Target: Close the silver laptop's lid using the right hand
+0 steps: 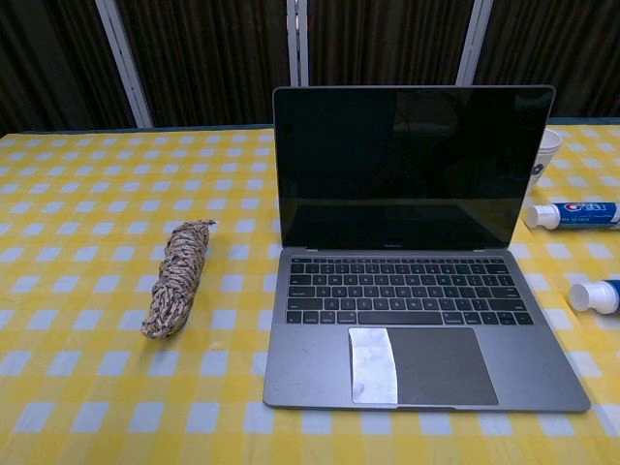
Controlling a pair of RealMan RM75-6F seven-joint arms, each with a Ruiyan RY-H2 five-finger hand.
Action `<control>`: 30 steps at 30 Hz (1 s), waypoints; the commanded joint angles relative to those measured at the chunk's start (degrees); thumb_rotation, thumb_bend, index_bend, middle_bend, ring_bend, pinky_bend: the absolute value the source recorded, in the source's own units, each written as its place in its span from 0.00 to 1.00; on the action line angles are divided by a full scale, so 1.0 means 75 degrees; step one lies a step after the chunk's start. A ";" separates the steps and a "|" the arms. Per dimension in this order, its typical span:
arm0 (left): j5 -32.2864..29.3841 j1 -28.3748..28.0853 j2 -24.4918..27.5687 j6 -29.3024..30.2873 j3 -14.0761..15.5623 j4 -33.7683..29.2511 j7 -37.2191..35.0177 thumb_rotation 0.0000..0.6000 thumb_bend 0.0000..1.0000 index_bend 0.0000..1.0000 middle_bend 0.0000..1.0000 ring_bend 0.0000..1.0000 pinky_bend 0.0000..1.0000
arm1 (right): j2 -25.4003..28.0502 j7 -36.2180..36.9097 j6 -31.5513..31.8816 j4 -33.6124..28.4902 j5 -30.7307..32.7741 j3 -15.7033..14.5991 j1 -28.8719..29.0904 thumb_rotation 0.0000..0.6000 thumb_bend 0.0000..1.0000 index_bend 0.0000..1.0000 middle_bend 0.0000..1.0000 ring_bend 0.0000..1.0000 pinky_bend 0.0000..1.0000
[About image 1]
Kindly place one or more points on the silver laptop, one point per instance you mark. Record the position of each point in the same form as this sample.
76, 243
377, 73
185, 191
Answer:
426, 300

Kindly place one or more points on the white paper on trackpad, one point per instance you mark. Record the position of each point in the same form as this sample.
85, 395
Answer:
374, 365

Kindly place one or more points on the dark pleated curtain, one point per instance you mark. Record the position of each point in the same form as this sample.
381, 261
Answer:
208, 58

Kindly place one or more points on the yellow white checkered tablecloth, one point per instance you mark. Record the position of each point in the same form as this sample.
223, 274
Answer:
97, 242

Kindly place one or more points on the white floral paper cup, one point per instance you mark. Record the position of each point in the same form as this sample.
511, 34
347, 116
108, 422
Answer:
545, 160

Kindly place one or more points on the blue white toothpaste tube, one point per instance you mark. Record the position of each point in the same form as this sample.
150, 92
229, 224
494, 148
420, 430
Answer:
576, 214

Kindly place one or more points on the blue tube with white cap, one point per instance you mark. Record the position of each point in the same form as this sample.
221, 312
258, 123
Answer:
598, 295

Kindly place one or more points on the white metal frame post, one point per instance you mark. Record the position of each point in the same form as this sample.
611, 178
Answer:
125, 63
298, 43
477, 41

